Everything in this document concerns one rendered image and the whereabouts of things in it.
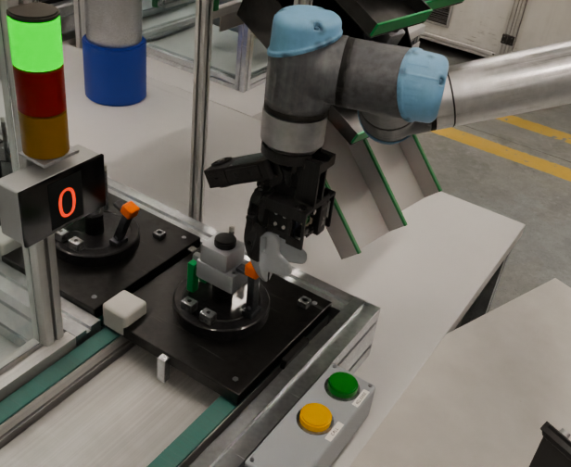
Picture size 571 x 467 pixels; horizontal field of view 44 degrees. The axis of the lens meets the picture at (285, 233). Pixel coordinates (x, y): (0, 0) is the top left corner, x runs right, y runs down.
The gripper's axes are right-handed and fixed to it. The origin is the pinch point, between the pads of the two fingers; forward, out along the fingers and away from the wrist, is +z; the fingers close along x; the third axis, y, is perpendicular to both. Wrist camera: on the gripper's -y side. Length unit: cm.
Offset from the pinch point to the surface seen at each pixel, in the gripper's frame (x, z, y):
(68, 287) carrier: -10.9, 10.2, -26.1
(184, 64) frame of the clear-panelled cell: 86, 19, -84
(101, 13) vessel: 54, -2, -84
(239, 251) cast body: 0.7, -0.5, -4.4
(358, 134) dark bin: 20.0, -13.5, 1.5
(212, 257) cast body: -2.2, 0.0, -6.8
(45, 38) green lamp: -19.7, -32.2, -15.7
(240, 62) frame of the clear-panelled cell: 86, 13, -65
